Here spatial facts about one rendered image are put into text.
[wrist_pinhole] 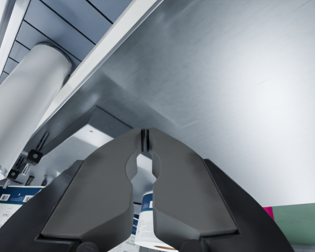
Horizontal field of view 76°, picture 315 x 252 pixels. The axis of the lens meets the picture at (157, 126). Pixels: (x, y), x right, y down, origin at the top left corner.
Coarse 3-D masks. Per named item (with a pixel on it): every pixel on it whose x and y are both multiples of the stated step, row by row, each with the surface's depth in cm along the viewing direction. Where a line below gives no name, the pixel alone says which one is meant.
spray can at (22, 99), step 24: (48, 48) 25; (24, 72) 22; (48, 72) 24; (0, 96) 20; (24, 96) 21; (48, 96) 23; (0, 120) 19; (24, 120) 20; (0, 144) 18; (24, 144) 21; (0, 168) 18
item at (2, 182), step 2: (4, 178) 78; (0, 180) 77; (2, 180) 77; (4, 180) 78; (0, 182) 77; (2, 182) 77; (4, 182) 77; (10, 182) 79; (12, 182) 79; (14, 182) 80; (16, 182) 80; (0, 184) 76; (2, 184) 77; (10, 184) 78; (12, 184) 79; (14, 184) 79; (16, 184) 80; (18, 184) 80; (20, 184) 81; (22, 184) 81
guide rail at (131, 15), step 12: (132, 0) 18; (144, 0) 17; (132, 12) 18; (144, 12) 17; (120, 24) 19; (132, 24) 18; (108, 36) 20; (120, 36) 20; (96, 48) 21; (108, 48) 21; (84, 60) 23; (96, 60) 22; (84, 72) 24; (72, 84) 26; (60, 96) 28; (48, 108) 31
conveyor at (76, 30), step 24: (48, 0) 21; (72, 0) 21; (96, 0) 21; (120, 0) 20; (24, 24) 24; (48, 24) 23; (72, 24) 23; (96, 24) 23; (24, 48) 27; (72, 48) 26; (72, 72) 29
